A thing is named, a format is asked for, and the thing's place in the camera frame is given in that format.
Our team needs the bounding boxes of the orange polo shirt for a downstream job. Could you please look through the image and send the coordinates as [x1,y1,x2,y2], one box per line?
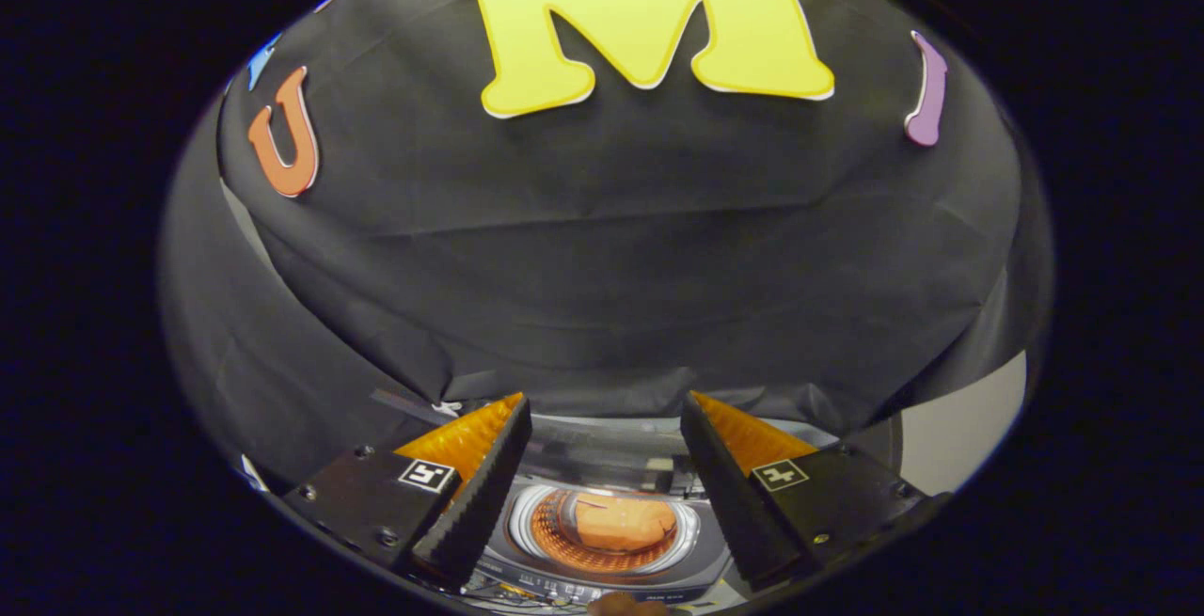
[574,494,680,553]

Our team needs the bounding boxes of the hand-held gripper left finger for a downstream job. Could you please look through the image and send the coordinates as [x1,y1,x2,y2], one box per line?
[282,392,533,593]

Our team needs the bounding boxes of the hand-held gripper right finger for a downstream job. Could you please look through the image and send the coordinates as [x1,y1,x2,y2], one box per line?
[679,390,946,593]

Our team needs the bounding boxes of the grey washing machine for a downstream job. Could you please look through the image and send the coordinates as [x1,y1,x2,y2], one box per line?
[466,414,753,608]

